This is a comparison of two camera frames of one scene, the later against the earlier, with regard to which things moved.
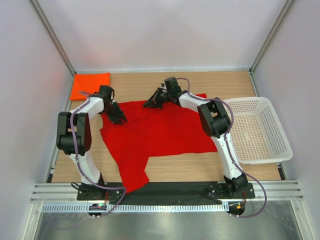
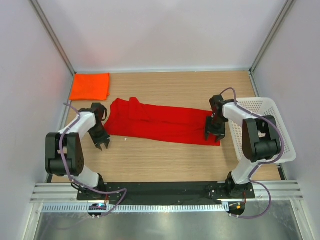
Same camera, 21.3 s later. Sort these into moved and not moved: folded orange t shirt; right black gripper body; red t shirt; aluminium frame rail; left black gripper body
Moved: red t shirt; left black gripper body; right black gripper body
Not moved: folded orange t shirt; aluminium frame rail
